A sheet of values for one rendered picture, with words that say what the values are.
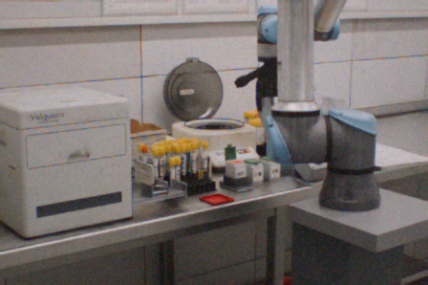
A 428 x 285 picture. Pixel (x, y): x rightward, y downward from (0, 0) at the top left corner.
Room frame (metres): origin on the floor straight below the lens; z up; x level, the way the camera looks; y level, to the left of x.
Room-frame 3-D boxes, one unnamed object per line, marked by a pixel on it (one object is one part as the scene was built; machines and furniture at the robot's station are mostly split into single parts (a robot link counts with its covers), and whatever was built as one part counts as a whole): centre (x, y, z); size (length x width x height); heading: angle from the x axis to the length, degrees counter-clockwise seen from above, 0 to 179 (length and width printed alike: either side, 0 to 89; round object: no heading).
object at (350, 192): (1.69, -0.34, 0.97); 0.15 x 0.15 x 0.10
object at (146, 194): (1.76, 0.17, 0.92); 0.21 x 0.07 x 0.05; 126
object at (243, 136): (2.30, -0.01, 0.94); 0.30 x 0.24 x 0.12; 27
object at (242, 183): (1.97, -0.06, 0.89); 0.09 x 0.05 x 0.04; 35
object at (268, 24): (2.06, -0.19, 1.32); 0.11 x 0.11 x 0.08; 4
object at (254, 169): (2.02, -0.12, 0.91); 0.05 x 0.04 x 0.07; 36
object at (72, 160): (1.72, 0.38, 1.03); 0.31 x 0.27 x 0.30; 126
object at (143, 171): (2.03, 0.12, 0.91); 0.20 x 0.10 x 0.07; 126
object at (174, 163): (1.93, 0.08, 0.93); 0.17 x 0.09 x 0.11; 127
